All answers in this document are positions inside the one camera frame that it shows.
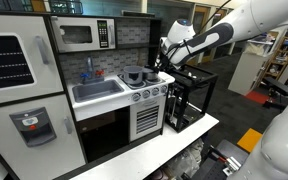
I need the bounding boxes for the white fridge door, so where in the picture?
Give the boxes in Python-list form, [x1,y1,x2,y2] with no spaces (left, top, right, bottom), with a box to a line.
[0,15,63,103]
[0,95,86,180]

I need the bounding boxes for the white toy oven door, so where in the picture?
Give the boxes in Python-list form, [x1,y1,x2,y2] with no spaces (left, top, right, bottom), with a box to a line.
[130,96,166,141]

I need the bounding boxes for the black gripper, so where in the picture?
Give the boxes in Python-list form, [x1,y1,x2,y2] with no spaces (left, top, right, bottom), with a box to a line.
[155,57,169,71]

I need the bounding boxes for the white toy microwave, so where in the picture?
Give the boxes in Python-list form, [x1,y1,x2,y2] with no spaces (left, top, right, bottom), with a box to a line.
[51,16,116,53]

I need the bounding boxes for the grey toy sink basin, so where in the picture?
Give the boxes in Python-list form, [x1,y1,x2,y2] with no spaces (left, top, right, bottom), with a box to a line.
[72,80,124,103]

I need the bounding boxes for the grey pot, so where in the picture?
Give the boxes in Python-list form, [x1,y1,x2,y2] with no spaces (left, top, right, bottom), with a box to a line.
[123,66,143,85]

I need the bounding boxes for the black weight bench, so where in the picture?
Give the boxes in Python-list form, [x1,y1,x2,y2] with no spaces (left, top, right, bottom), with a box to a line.
[263,77,288,111]

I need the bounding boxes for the silver pot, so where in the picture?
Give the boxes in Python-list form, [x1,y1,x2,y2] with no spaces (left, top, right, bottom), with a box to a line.
[143,72,158,81]

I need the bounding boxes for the white lower fridge door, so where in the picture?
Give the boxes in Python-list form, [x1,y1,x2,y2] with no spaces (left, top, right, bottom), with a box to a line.
[0,95,86,180]

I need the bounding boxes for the white workbench top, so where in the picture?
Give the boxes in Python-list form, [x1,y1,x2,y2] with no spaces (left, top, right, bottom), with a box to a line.
[69,114,219,180]

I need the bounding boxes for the white toy kitchen unit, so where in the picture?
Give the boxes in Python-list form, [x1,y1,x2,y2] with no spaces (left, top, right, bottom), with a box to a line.
[0,9,177,180]

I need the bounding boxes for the grey toy faucet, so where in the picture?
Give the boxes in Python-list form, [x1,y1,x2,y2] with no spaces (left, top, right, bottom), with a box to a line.
[80,56,104,85]

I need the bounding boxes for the wooden shelf unit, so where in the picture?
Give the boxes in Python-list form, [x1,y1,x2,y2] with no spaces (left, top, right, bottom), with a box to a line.
[264,36,288,80]

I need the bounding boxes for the black metal frame rack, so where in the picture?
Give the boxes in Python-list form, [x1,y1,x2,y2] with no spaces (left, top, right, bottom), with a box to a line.
[164,64,219,134]

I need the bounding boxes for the grey ice dispenser panel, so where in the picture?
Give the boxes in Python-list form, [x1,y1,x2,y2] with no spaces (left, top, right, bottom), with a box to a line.
[9,107,57,148]

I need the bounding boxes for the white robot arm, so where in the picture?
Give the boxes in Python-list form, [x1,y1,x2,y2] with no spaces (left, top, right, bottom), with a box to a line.
[155,0,288,71]

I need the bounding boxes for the white upper fridge door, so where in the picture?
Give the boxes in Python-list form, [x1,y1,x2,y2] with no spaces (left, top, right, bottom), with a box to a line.
[0,15,63,103]

